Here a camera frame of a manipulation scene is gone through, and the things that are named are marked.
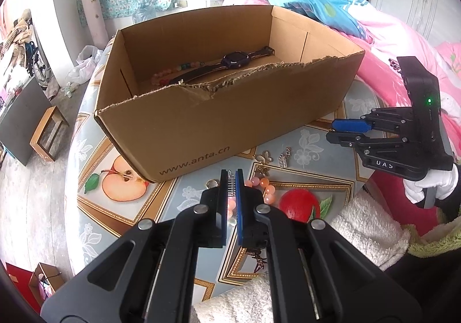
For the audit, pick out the white wall socket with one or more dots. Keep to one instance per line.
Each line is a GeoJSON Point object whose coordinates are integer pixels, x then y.
{"type": "Point", "coordinates": [182, 4]}

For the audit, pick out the gold earring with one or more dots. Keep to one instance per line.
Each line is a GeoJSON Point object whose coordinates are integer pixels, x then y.
{"type": "Point", "coordinates": [263, 170]}

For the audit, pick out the person's right forearm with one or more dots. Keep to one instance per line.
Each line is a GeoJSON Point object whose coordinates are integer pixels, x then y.
{"type": "Point", "coordinates": [452, 206]}

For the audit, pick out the dark grey cabinet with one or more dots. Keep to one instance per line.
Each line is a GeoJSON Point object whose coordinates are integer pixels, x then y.
{"type": "Point", "coordinates": [23, 121]}

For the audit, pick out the person's right hand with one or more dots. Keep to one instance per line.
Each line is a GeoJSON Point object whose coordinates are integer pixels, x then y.
{"type": "Point", "coordinates": [437, 182]}

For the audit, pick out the wooden stool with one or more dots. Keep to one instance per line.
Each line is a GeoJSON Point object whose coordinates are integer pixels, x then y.
{"type": "Point", "coordinates": [36, 141]}

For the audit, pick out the small brown carton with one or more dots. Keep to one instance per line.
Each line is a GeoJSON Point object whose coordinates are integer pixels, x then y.
{"type": "Point", "coordinates": [50, 278]}

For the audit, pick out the clear empty water jug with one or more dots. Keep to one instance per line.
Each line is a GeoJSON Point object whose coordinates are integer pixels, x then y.
{"type": "Point", "coordinates": [144, 13]}

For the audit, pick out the white plastic bag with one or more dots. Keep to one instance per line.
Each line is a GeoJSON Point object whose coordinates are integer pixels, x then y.
{"type": "Point", "coordinates": [84, 65]}

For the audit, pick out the red bag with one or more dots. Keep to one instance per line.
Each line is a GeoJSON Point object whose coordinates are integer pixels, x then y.
{"type": "Point", "coordinates": [19, 283]}

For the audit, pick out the white fleece blanket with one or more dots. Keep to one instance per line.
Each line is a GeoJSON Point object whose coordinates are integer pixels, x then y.
{"type": "Point", "coordinates": [374, 225]}

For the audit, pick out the gold butterfly ornament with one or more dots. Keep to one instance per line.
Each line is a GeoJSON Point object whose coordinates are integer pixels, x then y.
{"type": "Point", "coordinates": [264, 158]}

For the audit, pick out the brown cardboard box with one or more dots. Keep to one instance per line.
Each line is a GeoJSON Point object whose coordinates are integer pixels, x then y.
{"type": "Point", "coordinates": [216, 128]}

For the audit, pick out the green fleece cloth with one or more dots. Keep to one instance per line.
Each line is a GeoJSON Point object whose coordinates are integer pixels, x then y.
{"type": "Point", "coordinates": [435, 242]}

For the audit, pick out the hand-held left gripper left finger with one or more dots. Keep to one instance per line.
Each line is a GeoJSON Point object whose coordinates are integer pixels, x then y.
{"type": "Point", "coordinates": [223, 207]}

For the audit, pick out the dark purple smart watch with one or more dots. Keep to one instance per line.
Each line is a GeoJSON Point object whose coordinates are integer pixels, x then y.
{"type": "Point", "coordinates": [234, 58]}

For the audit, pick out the pink floral quilt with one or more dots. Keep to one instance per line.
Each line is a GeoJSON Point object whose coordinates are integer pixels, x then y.
{"type": "Point", "coordinates": [381, 67]}

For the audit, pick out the pile of clothes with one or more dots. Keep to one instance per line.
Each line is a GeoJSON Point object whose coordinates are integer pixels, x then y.
{"type": "Point", "coordinates": [14, 38]}

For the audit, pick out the wheelchair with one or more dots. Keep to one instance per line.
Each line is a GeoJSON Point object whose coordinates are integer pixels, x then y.
{"type": "Point", "coordinates": [36, 63]}

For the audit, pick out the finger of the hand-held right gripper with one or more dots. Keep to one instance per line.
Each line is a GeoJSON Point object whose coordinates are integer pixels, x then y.
{"type": "Point", "coordinates": [351, 125]}
{"type": "Point", "coordinates": [360, 142]}

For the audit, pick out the white water dispenser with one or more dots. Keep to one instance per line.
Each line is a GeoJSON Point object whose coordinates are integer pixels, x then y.
{"type": "Point", "coordinates": [215, 2]}

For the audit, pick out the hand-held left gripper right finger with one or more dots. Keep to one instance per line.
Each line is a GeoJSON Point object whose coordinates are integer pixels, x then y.
{"type": "Point", "coordinates": [239, 207]}

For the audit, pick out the silver ribbed ornament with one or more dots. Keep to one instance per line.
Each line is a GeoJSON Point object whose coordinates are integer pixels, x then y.
{"type": "Point", "coordinates": [231, 184]}

